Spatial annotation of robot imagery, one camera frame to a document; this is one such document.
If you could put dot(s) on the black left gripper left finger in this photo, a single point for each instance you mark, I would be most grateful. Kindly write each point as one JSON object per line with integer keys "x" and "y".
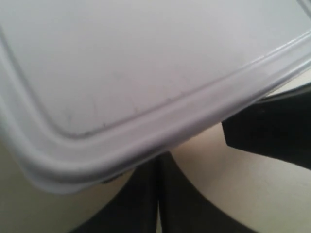
{"x": 132, "y": 210}

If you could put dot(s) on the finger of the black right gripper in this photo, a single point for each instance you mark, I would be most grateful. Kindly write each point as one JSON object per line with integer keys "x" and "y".
{"x": 278, "y": 126}

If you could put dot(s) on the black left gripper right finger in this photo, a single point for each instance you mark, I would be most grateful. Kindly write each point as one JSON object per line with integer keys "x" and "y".
{"x": 183, "y": 209}

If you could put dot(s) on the white lidded plastic container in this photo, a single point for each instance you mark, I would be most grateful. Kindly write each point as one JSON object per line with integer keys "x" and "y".
{"x": 92, "y": 88}

